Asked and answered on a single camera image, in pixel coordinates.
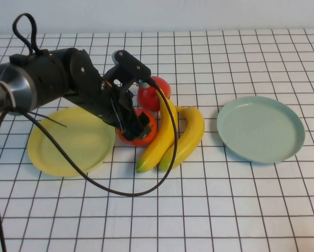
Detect red plastic apple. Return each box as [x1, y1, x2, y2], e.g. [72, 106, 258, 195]
[137, 76, 171, 111]
[116, 108, 158, 146]

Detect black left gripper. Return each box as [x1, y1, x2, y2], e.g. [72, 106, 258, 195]
[93, 65, 152, 140]

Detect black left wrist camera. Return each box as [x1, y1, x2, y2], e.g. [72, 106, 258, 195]
[111, 49, 152, 89]

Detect black cable tie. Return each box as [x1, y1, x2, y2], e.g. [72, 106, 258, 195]
[28, 111, 68, 129]

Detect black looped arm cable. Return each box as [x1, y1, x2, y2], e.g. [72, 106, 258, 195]
[12, 13, 40, 57]

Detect yellow plastic plate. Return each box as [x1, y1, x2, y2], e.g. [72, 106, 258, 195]
[27, 106, 116, 179]

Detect yellow plastic banana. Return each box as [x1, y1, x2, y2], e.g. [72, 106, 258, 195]
[135, 90, 178, 174]
[158, 106, 205, 172]

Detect light blue plastic plate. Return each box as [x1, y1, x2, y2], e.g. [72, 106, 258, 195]
[216, 96, 306, 165]

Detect black camera cable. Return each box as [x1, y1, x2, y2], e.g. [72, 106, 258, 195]
[23, 78, 178, 197]

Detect white grid tablecloth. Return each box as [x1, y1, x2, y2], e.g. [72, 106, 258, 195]
[0, 28, 314, 252]

